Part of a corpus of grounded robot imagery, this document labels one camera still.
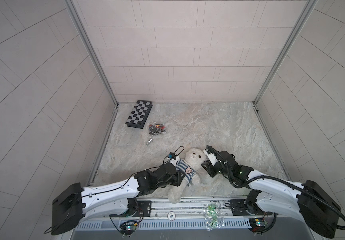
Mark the blue white striped shirt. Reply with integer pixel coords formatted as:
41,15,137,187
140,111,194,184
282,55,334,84
175,159,198,186

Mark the clear bag of green parts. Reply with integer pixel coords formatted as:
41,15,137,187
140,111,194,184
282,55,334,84
203,204,225,231

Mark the small silver chess piece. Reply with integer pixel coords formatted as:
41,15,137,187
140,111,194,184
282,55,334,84
146,138,153,146

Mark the right green circuit board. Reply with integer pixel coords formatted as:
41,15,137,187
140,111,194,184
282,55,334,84
248,218,267,233

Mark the green circuit board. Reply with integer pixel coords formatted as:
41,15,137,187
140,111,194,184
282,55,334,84
119,221,139,236
248,218,267,233

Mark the white teddy bear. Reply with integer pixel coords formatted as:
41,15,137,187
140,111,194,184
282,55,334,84
167,148,208,204

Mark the aluminium corner post right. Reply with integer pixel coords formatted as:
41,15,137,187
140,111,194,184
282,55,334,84
252,0,318,109

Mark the black corrugated cable hose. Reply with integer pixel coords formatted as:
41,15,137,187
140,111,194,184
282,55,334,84
205,145,345,231

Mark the left green circuit board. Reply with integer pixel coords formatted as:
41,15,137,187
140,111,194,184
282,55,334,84
119,221,139,236

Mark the aluminium corner post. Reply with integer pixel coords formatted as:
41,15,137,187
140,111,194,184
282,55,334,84
252,0,318,109
64,0,118,108

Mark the folded black white chessboard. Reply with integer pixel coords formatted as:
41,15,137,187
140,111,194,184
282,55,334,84
125,100,153,129

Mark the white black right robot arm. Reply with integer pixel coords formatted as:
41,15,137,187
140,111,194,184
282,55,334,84
201,146,341,239

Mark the clear bag of toy bricks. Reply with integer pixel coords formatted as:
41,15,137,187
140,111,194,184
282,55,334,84
148,123,166,136

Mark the aluminium corner post left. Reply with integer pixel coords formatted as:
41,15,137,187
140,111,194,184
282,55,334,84
64,0,118,108

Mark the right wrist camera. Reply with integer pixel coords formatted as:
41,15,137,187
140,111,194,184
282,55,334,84
203,149,218,166

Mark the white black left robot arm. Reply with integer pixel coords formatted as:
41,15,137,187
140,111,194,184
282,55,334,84
45,163,185,236

